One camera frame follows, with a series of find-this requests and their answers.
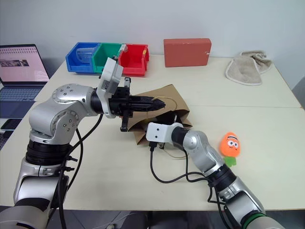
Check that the orange carrot plush toy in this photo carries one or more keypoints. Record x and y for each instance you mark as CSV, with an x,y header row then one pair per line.
x,y
230,144

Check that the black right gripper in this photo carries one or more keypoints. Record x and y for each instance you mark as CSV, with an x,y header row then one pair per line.
x,y
168,119

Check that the brown paper bag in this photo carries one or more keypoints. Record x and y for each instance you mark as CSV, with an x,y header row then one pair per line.
x,y
171,95

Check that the green plastic storage bin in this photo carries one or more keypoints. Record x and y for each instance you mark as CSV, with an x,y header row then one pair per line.
x,y
104,52

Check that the clear plastic cup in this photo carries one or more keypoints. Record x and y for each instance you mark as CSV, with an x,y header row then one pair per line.
x,y
84,54

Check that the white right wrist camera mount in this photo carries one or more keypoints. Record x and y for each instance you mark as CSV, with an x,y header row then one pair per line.
x,y
158,132

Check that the black smartphone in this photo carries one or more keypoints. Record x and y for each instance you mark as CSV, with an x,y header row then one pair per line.
x,y
10,124

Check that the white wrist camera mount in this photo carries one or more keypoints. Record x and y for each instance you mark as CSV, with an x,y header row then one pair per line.
x,y
158,132
110,76

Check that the red brick block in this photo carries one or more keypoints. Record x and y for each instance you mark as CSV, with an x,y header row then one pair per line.
x,y
187,52

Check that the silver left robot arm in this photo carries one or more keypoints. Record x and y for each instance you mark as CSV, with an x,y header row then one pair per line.
x,y
59,112

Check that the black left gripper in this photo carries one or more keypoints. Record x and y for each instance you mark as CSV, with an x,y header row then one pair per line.
x,y
120,100

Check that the red plastic storage bin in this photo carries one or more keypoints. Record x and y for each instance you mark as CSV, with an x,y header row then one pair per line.
x,y
133,63

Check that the open laptop computer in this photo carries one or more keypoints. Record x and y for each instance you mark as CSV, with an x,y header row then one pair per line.
x,y
19,69

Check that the blue plastic storage bin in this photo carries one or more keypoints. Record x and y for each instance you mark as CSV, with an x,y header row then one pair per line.
x,y
72,63

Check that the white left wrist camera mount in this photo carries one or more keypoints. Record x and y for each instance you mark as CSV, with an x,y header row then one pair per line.
x,y
110,76

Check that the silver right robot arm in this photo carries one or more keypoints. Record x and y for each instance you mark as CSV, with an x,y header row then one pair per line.
x,y
209,159

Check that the beige folded towel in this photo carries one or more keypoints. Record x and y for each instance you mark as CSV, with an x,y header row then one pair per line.
x,y
243,71

